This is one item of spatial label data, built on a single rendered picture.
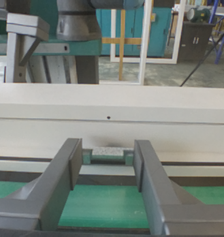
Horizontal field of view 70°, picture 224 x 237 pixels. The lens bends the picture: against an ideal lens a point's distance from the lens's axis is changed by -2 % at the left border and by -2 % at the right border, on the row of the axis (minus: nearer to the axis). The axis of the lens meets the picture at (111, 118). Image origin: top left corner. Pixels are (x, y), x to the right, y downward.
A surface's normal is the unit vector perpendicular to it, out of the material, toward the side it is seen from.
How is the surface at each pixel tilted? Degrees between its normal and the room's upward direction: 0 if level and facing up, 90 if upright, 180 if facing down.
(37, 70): 90
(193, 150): 90
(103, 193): 0
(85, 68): 90
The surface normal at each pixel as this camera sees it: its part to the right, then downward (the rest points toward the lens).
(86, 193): 0.02, -0.81
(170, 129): -0.02, 0.58
